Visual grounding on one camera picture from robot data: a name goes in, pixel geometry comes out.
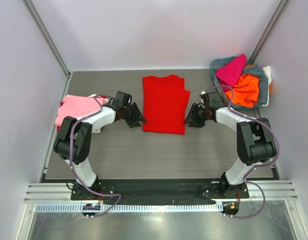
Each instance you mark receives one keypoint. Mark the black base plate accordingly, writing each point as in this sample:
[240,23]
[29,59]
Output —
[184,191]

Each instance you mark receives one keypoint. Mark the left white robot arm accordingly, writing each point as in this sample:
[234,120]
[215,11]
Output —
[78,119]

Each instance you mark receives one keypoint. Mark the magenta t shirt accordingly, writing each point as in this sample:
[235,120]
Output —
[229,74]

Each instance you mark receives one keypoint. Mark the orange t shirt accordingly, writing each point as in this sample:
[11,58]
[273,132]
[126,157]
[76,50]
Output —
[246,91]

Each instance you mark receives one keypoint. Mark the right aluminium frame post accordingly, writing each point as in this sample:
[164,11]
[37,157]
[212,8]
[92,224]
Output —
[274,19]

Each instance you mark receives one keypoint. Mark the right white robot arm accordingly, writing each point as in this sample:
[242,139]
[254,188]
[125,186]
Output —
[255,143]

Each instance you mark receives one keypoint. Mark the white slotted cable duct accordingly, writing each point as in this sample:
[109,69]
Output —
[95,209]

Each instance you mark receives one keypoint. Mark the red t shirt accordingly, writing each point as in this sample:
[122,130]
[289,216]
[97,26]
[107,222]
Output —
[164,104]

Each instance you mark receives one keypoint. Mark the aluminium front rail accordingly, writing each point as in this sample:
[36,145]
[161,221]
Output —
[274,190]

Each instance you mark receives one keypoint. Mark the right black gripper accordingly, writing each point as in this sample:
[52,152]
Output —
[200,114]

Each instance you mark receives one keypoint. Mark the white t shirt in basket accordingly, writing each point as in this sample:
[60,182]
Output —
[267,72]

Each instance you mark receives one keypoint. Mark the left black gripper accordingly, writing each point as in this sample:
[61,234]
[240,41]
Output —
[141,118]

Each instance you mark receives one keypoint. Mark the aluminium frame post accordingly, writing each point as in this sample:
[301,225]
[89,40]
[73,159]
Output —
[274,19]
[43,30]

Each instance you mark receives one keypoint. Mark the blue laundry basket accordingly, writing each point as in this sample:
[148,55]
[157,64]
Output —
[214,66]

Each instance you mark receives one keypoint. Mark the left aluminium frame post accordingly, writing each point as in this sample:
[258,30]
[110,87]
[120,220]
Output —
[43,30]

